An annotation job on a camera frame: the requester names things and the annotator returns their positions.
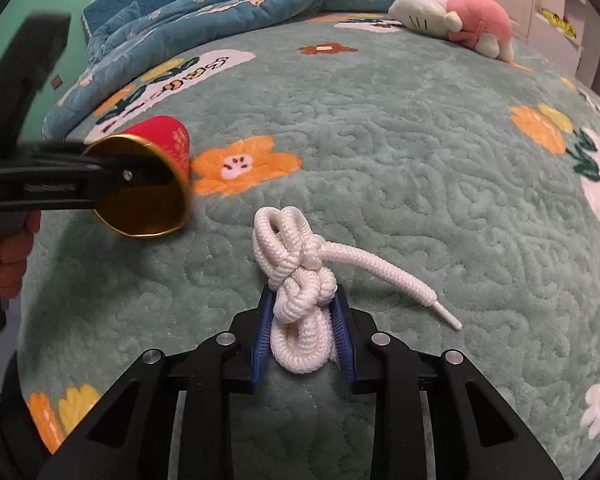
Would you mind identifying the white knotted rope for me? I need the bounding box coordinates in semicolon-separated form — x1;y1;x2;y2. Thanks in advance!
252;206;463;375

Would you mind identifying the blue printed quilt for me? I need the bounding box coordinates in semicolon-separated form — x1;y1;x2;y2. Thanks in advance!
42;0;448;141

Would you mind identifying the blue quilted pillow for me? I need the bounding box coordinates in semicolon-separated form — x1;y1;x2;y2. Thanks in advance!
82;1;143;38

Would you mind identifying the red paper cup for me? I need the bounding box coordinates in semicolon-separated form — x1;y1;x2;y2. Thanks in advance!
82;115;193;237

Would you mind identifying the pink and white plush toy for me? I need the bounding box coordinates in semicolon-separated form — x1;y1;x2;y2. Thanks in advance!
388;0;515;63

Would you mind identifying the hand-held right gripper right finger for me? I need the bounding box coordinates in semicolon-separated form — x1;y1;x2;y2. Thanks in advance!
330;295;563;480

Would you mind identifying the yellow plush toy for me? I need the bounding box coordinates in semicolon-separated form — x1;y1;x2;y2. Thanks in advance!
540;8;578;38

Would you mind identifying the green flowered bedspread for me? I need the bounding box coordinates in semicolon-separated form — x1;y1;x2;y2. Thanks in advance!
17;10;600;480

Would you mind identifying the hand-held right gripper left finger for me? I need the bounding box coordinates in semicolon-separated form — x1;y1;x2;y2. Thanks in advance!
37;287;276;480

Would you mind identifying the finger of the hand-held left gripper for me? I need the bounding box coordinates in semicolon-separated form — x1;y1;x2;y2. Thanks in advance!
31;141;106;162
79;156;177;210

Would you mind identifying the white open shelf unit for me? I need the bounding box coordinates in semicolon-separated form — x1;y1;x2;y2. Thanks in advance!
527;0;600;86

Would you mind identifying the person's left hand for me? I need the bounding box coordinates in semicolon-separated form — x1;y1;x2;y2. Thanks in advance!
0;209;42;301

